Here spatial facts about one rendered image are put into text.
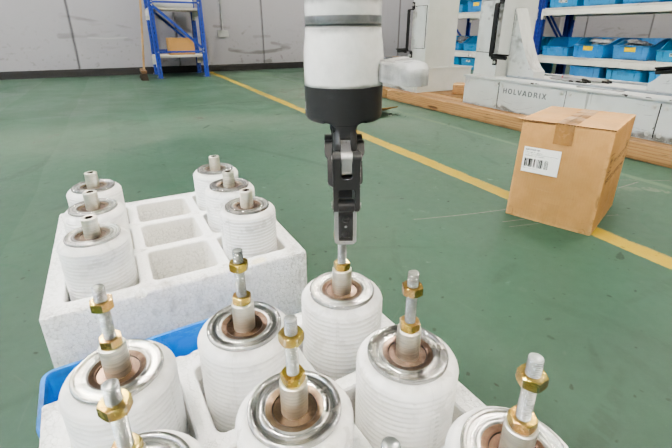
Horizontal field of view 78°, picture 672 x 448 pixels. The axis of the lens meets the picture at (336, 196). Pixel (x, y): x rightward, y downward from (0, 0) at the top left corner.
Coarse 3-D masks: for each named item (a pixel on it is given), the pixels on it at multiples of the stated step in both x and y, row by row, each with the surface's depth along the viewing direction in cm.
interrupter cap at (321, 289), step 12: (324, 276) 51; (360, 276) 51; (312, 288) 48; (324, 288) 49; (360, 288) 49; (372, 288) 48; (324, 300) 47; (336, 300) 46; (348, 300) 46; (360, 300) 47
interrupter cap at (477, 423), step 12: (492, 408) 33; (504, 408) 33; (468, 420) 32; (480, 420) 32; (492, 420) 32; (468, 432) 31; (480, 432) 31; (492, 432) 31; (540, 432) 31; (552, 432) 31; (468, 444) 30; (480, 444) 30; (492, 444) 31; (540, 444) 30; (552, 444) 30
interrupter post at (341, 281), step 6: (348, 270) 47; (336, 276) 47; (342, 276) 47; (348, 276) 47; (336, 282) 47; (342, 282) 47; (348, 282) 48; (336, 288) 48; (342, 288) 47; (348, 288) 48; (336, 294) 48; (342, 294) 48
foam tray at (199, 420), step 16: (384, 320) 55; (192, 352) 49; (192, 368) 47; (304, 368) 47; (192, 384) 45; (352, 384) 45; (192, 400) 43; (352, 400) 45; (464, 400) 43; (48, 416) 41; (192, 416) 41; (208, 416) 41; (48, 432) 39; (64, 432) 39; (192, 432) 42; (208, 432) 39; (224, 432) 40
